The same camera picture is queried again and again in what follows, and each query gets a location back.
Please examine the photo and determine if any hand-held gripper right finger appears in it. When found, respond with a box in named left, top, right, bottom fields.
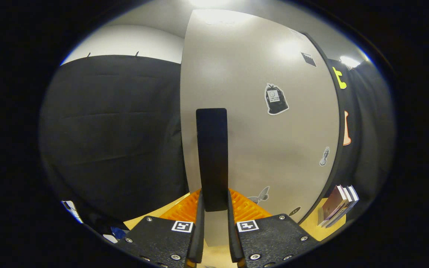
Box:
left=226, top=188, right=320, bottom=268

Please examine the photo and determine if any black backdrop cloth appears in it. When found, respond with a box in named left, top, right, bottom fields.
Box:
left=39, top=55, right=397, bottom=231

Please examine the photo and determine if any dark grey cabinet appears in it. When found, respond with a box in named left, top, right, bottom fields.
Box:
left=300, top=32, right=344, bottom=224

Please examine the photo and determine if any white cover book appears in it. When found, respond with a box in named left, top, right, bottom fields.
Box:
left=322, top=186, right=353, bottom=227

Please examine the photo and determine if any black door handle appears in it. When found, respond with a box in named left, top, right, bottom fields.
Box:
left=196, top=108, right=229, bottom=213

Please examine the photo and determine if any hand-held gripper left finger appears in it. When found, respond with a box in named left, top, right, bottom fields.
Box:
left=123, top=189, right=206, bottom=268

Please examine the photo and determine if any beige cabinet door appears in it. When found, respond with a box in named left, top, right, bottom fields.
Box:
left=180, top=9, right=340, bottom=248

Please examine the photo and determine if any ceiling light panel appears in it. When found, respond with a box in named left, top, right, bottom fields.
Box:
left=188, top=0, right=237, bottom=8
left=340, top=56, right=361, bottom=68

